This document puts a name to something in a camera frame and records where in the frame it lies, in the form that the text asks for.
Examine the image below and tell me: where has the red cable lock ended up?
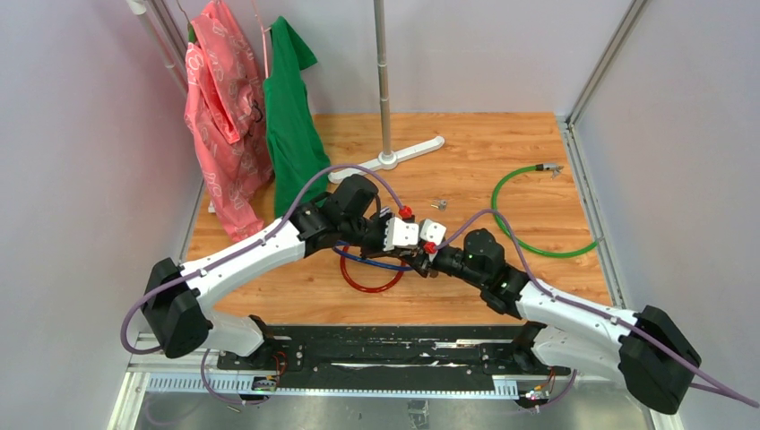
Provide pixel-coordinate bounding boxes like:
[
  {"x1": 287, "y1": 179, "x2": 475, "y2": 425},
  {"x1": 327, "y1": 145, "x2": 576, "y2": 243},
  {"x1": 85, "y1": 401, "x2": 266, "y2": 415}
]
[{"x1": 339, "y1": 256, "x2": 407, "y2": 294}]

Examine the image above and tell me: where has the blue cable lock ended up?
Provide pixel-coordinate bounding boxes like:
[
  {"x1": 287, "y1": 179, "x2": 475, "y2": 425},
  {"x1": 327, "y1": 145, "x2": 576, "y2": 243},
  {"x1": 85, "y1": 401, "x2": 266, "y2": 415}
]
[{"x1": 332, "y1": 242, "x2": 412, "y2": 272}]

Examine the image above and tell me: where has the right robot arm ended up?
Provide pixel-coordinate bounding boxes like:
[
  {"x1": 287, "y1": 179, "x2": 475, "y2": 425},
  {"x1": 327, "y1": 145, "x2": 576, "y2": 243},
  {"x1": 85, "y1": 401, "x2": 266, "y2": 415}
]
[{"x1": 415, "y1": 222, "x2": 702, "y2": 415}]

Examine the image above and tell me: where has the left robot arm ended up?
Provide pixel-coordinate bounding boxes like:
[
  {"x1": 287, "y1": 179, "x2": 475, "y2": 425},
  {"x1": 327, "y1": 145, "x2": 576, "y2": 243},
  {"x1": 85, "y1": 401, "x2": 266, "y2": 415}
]
[{"x1": 139, "y1": 175, "x2": 419, "y2": 370}]

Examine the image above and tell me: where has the white clothes rack stand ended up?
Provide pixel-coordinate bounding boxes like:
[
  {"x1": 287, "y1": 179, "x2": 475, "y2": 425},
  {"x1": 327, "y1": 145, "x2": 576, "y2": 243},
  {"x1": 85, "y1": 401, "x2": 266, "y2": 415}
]
[{"x1": 358, "y1": 0, "x2": 445, "y2": 171}]

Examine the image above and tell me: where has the green t-shirt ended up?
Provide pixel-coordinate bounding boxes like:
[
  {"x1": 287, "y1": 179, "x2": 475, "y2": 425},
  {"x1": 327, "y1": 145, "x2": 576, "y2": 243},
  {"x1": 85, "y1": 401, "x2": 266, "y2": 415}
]
[{"x1": 263, "y1": 16, "x2": 331, "y2": 218}]

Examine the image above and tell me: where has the pink patterned garment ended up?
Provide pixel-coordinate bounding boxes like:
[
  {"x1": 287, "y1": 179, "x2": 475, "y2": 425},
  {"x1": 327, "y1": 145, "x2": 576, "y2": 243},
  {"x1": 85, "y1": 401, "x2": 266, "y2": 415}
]
[{"x1": 185, "y1": 1, "x2": 273, "y2": 242}]

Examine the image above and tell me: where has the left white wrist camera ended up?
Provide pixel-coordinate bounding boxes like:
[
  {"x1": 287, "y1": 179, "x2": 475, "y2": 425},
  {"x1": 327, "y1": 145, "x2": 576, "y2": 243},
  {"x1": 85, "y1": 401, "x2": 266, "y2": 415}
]
[{"x1": 383, "y1": 215, "x2": 419, "y2": 251}]

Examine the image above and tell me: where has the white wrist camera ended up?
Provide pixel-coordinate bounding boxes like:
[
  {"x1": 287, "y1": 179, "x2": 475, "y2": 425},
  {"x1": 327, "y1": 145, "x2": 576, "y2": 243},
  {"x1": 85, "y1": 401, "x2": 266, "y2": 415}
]
[
  {"x1": 383, "y1": 215, "x2": 419, "y2": 251},
  {"x1": 419, "y1": 219, "x2": 446, "y2": 256}
]

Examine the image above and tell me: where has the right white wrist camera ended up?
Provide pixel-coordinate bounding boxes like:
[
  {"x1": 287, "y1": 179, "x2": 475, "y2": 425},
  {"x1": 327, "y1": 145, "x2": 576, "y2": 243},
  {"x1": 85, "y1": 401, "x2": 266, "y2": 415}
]
[{"x1": 419, "y1": 219, "x2": 446, "y2": 256}]

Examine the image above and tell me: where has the green cable lock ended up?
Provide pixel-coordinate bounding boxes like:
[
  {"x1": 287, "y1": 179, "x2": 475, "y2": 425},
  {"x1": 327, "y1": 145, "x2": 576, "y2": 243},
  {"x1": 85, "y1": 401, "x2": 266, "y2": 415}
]
[{"x1": 490, "y1": 163, "x2": 606, "y2": 260}]

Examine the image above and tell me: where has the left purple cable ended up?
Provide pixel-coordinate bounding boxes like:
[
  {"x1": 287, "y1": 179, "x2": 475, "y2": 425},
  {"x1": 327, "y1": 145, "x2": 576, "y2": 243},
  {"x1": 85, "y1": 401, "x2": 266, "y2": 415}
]
[{"x1": 121, "y1": 163, "x2": 414, "y2": 409}]

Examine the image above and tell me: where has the purple cable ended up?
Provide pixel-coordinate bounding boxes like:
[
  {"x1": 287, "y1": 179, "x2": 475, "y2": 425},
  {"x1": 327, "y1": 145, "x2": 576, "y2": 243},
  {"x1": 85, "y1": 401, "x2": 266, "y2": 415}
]
[
  {"x1": 422, "y1": 209, "x2": 760, "y2": 410},
  {"x1": 121, "y1": 163, "x2": 414, "y2": 409}
]

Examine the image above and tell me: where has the aluminium frame rail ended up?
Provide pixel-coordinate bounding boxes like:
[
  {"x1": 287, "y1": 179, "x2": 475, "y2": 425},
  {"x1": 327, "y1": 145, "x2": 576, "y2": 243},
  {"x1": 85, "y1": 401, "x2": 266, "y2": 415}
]
[{"x1": 107, "y1": 331, "x2": 684, "y2": 430}]

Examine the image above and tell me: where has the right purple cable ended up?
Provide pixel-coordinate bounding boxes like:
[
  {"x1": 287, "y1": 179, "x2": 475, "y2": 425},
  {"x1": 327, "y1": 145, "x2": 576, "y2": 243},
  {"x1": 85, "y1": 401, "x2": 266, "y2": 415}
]
[{"x1": 422, "y1": 209, "x2": 760, "y2": 410}]

